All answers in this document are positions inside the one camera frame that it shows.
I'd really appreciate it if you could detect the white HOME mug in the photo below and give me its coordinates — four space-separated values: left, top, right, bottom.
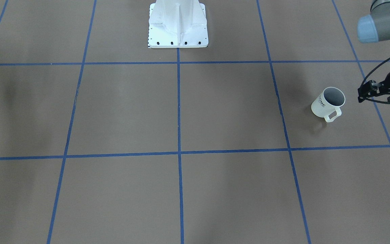
311 87 346 123

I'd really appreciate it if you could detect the brown paper table mat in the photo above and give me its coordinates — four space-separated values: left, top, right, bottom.
0 0 390 244

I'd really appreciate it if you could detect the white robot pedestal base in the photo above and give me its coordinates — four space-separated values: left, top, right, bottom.
148 0 209 48

